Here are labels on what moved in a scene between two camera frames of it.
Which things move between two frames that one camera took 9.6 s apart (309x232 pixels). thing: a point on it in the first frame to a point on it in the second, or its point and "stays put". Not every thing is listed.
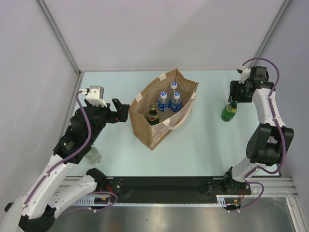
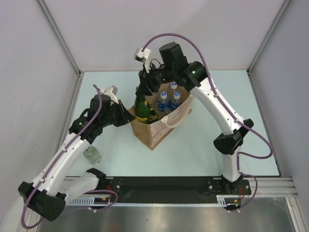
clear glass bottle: (93, 155) stays put
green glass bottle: (229, 111) to (142, 109)
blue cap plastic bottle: (174, 86) stays put
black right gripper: (234, 95) to (146, 80)
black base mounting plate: (130, 190) stays put
